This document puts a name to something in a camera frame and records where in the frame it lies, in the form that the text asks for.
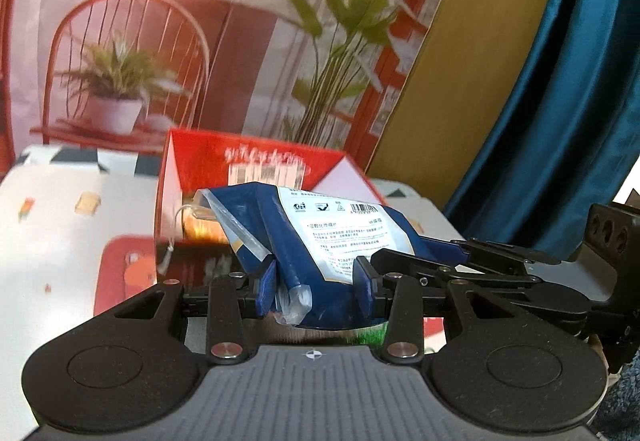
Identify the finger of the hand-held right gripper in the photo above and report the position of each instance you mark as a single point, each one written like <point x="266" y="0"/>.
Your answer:
<point x="500" y="253"/>
<point x="475" y="273"/>

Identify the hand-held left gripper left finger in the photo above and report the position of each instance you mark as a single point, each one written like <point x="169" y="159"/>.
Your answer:
<point x="265" y="287"/>

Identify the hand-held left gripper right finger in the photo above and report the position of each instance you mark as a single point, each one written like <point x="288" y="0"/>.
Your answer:
<point x="362" y="290"/>

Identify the blue face mask packet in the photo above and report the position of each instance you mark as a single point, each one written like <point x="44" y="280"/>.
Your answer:
<point x="340" y="231"/>

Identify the red strawberry print box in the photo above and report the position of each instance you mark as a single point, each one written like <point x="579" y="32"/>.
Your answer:
<point x="200" y="156"/>

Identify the blue curtain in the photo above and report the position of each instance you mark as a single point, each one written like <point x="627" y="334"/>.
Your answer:
<point x="560" y="96"/>

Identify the printed tablecloth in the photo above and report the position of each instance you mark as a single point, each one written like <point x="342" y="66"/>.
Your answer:
<point x="60" y="231"/>

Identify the wall poster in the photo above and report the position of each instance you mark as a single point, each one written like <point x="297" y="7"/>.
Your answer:
<point x="225" y="21"/>

